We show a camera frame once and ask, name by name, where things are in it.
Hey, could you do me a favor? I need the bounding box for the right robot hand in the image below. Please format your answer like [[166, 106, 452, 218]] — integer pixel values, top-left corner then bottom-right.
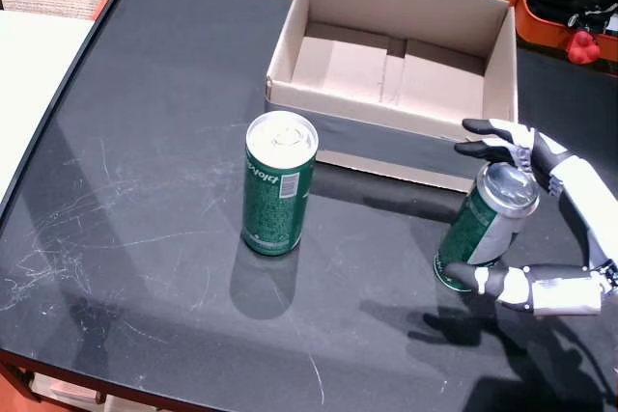
[[443, 117, 618, 319]]

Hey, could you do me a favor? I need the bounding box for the green soda can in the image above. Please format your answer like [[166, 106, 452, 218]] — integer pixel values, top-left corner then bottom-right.
[[433, 161, 541, 293], [240, 110, 320, 257]]

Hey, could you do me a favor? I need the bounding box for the open cardboard box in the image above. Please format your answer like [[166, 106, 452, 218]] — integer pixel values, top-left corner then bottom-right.
[[264, 0, 520, 194]]

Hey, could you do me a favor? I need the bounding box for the red rubber toy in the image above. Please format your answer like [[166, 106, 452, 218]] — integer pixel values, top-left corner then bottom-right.
[[567, 30, 603, 66]]

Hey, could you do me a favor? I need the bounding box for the orange utility cart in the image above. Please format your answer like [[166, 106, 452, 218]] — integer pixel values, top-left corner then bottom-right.
[[492, 0, 618, 76]]

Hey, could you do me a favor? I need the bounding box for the white shelf board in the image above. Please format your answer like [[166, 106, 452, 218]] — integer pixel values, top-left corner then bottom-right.
[[31, 371, 108, 407]]

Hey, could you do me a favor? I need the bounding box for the white side table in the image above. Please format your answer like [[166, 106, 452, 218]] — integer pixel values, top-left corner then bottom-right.
[[0, 11, 96, 202]]

